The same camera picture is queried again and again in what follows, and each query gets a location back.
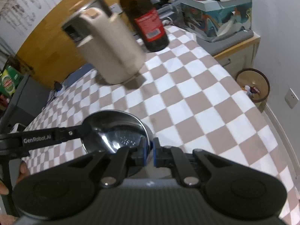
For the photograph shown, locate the round steel bowl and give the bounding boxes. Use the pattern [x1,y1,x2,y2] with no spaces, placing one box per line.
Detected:
[80,110,154,177]

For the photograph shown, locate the person's left hand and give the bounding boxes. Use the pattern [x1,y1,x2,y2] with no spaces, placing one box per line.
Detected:
[1,160,30,195]

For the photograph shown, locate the grey cabinet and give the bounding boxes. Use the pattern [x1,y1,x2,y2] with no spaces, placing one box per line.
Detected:
[1,74,50,134]

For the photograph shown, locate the checkered tablecloth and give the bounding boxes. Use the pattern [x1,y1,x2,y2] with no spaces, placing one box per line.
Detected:
[27,26,299,224]

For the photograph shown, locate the green Tsingtao beer box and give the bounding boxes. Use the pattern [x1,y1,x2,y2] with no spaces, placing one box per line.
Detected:
[1,66,23,97]

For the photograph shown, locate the beige electric kettle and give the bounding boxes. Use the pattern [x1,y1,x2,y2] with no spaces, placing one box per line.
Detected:
[61,0,146,85]

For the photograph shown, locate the brown waste basket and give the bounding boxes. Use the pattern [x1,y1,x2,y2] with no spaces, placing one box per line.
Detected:
[235,68,271,103]

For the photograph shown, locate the brown beer bottle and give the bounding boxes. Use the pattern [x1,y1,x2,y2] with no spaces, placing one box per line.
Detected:
[119,0,169,52]

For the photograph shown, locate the colourful patterned box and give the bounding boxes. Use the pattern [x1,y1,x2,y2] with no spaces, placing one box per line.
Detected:
[181,0,252,42]

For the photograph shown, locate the white wall socket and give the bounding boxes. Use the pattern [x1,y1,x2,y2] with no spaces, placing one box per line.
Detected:
[110,3,123,14]

